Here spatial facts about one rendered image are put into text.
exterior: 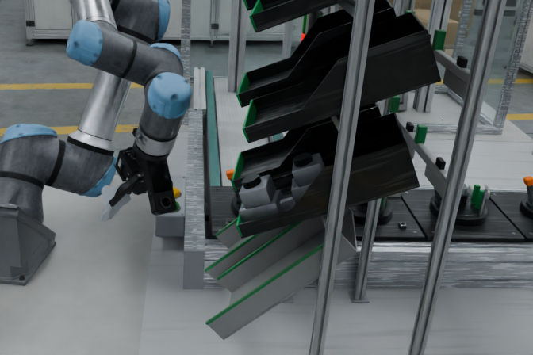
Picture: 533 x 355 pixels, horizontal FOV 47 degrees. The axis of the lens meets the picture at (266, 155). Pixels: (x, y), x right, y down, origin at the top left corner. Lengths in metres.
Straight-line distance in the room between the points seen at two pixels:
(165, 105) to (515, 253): 0.88
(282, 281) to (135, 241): 0.65
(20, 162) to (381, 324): 0.87
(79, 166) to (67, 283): 0.28
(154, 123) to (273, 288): 0.37
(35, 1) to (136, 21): 5.17
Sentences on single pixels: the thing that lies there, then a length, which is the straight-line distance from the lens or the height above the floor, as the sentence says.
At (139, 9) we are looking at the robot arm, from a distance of 1.52.
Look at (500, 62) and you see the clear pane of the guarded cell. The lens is 2.57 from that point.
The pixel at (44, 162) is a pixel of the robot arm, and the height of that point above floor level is 1.06.
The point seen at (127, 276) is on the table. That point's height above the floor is 0.86.
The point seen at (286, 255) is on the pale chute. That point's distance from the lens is 1.10.
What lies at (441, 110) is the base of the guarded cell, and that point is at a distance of 2.72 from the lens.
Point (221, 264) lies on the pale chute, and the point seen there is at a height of 1.04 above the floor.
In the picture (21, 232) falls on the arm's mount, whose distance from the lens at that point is 1.38.
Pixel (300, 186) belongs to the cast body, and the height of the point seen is 1.26.
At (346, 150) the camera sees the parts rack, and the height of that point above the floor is 1.36.
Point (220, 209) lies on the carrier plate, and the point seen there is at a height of 0.97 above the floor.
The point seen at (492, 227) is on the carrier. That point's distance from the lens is 1.59.
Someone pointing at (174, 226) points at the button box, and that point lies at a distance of 1.47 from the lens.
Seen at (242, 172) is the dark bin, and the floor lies 1.19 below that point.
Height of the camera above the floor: 1.69
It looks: 24 degrees down
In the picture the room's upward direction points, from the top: 5 degrees clockwise
